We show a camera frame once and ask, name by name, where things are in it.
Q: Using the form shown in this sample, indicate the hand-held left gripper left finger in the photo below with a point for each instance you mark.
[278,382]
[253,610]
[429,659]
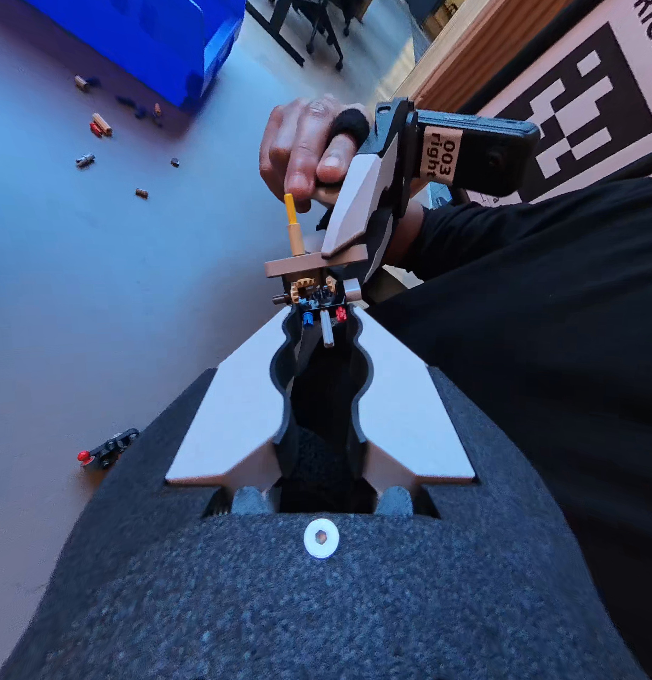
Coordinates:
[235,414]

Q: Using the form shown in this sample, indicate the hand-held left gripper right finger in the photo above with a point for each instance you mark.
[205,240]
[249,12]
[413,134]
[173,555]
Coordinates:
[405,419]

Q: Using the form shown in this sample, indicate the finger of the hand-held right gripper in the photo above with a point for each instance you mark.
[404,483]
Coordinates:
[363,196]
[385,249]

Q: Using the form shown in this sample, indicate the lego gear assembly yellow axle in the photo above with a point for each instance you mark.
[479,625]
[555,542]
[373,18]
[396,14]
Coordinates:
[289,268]

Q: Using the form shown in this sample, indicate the black lego piece red ball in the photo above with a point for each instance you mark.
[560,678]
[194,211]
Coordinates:
[111,446]

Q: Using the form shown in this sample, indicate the person's right forearm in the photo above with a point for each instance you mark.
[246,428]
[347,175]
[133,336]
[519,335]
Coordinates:
[517,233]

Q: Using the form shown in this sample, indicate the scattered small lego pins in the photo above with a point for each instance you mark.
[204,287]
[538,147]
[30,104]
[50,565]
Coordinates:
[102,125]

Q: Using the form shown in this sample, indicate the person's right hand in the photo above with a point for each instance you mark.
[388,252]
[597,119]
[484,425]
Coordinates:
[294,143]

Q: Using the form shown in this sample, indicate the black framed marker sign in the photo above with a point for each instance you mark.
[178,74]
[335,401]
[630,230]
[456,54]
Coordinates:
[570,133]

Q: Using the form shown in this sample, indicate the white-topped black desk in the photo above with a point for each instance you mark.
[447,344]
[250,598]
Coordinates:
[283,42]

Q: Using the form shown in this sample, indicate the black office chair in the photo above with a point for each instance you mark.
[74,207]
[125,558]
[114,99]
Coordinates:
[318,10]

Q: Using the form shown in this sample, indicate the blue plastic bin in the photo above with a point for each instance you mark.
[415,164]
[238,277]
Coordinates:
[161,42]

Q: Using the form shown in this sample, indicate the thick wooden post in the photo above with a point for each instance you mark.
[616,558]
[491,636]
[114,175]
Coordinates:
[464,53]

